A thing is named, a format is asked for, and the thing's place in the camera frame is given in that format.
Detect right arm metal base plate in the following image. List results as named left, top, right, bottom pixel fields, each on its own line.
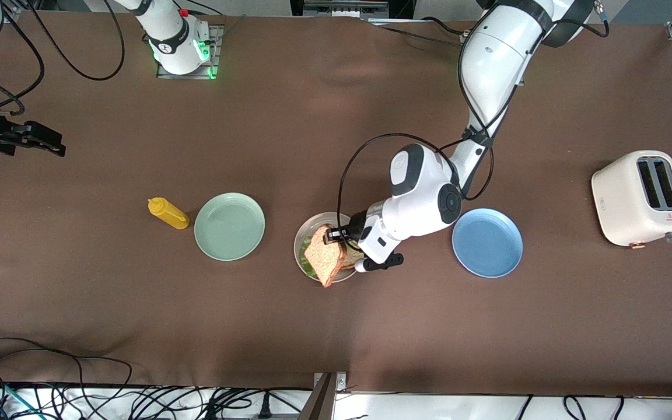
left=156, top=24, right=223, bottom=80

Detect black equipment rack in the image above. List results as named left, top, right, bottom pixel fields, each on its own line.
left=289, top=0, right=415, bottom=19

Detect thick black base cable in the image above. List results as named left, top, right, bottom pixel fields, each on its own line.
left=422, top=16, right=466, bottom=36

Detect yellow squeeze bottle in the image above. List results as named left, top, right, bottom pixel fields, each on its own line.
left=148, top=197, right=190, bottom=230

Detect thin black table cable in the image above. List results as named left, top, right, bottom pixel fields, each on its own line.
left=380, top=24, right=466, bottom=48

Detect teal cable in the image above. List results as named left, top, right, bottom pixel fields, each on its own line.
left=0, top=379, right=42, bottom=419

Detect green lettuce leaf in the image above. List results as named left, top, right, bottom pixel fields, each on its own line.
left=302, top=230, right=324, bottom=277

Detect beige plate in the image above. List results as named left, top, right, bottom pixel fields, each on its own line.
left=293, top=212, right=367, bottom=284

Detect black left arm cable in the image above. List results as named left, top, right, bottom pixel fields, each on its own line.
left=336, top=0, right=610, bottom=234

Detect aluminium profile post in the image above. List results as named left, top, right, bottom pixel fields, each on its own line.
left=297, top=372, right=337, bottom=420

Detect brown bread slice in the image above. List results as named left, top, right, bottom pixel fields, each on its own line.
left=341, top=246, right=366, bottom=270
left=303, top=225, right=348, bottom=288

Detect small metal bracket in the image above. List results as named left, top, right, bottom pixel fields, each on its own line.
left=313, top=372, right=348, bottom=393

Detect white toaster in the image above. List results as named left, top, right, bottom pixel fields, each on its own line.
left=591, top=150, right=672, bottom=249

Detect aluminium frame profile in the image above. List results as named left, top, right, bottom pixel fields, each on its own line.
left=1, top=0, right=25, bottom=24

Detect blue plate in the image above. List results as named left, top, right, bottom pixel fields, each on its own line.
left=451, top=208, right=524, bottom=278

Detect black hanging cable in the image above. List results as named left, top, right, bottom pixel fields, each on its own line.
left=0, top=6, right=46, bottom=116

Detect mint green plate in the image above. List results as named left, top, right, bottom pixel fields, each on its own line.
left=194, top=192, right=266, bottom=261

